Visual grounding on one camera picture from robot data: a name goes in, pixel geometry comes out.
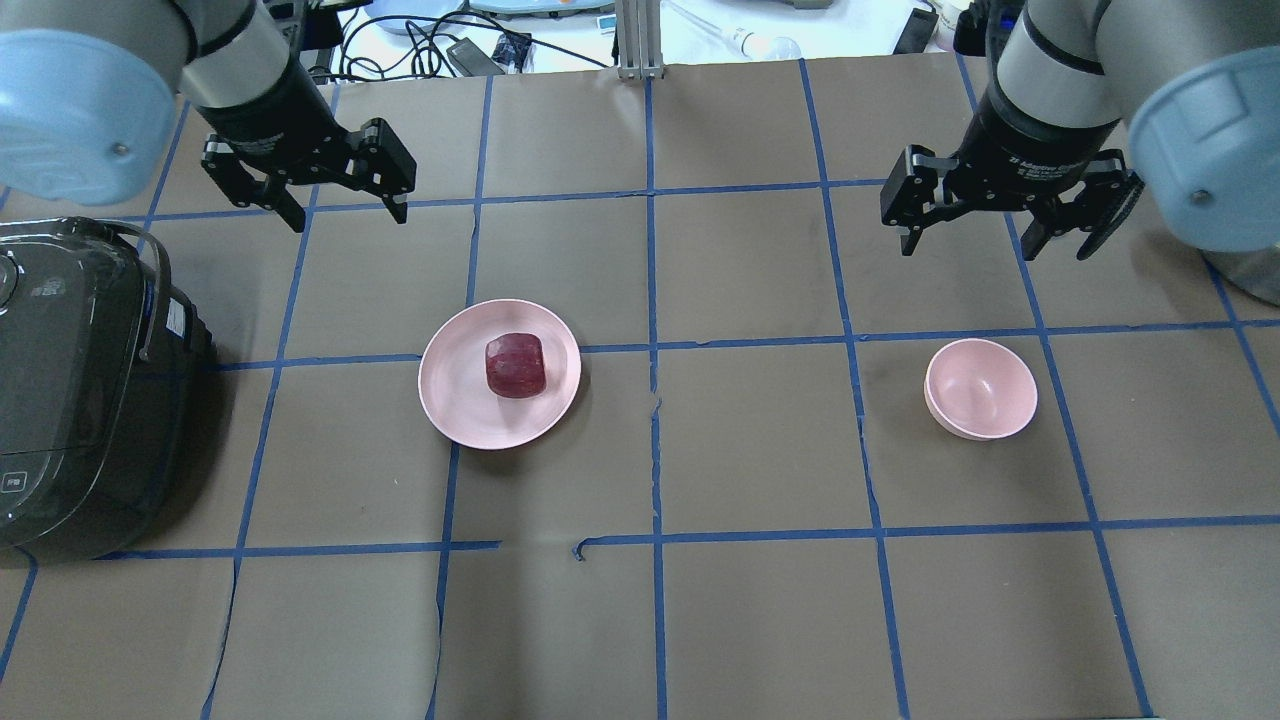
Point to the black power adapter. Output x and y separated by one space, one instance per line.
468 60

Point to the aluminium frame post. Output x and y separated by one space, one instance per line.
638 40

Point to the pink bowl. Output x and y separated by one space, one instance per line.
980 390

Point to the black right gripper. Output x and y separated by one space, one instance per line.
1030 135

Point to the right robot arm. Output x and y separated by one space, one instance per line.
1091 106

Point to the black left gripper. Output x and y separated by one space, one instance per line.
272 115

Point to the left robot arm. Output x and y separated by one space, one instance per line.
89 90

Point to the dark grey rice cooker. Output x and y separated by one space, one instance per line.
99 351

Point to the red apple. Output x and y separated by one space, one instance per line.
515 365

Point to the pink plate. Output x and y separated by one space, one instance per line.
452 384

